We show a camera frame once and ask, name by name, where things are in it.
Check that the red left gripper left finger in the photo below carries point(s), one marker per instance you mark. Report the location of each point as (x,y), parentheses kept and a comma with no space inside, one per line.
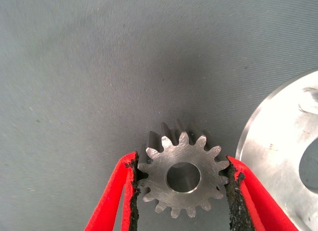
(111,196)

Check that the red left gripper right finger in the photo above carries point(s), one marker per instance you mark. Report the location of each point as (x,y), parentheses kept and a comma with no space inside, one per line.
(253,203)

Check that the small steel planetary gear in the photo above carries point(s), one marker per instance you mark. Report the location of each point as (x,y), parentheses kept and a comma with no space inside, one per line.
(183,151)

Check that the round metal carrier plate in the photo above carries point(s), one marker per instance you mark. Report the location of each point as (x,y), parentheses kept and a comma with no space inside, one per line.
(273,141)

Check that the dark grey table cloth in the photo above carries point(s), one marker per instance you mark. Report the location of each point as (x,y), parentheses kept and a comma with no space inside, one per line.
(99,67)

